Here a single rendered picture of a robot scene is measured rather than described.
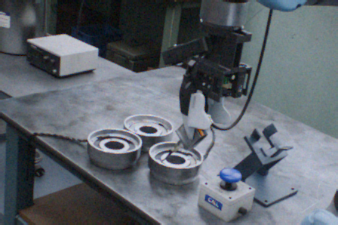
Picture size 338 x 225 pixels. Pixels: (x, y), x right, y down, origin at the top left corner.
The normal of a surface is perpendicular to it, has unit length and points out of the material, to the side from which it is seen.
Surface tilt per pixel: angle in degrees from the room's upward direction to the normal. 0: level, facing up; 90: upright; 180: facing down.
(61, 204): 0
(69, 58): 90
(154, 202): 0
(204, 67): 90
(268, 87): 90
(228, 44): 90
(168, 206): 0
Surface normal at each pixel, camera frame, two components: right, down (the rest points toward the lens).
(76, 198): 0.16, -0.92
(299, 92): -0.65, 0.18
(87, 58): 0.78, 0.34
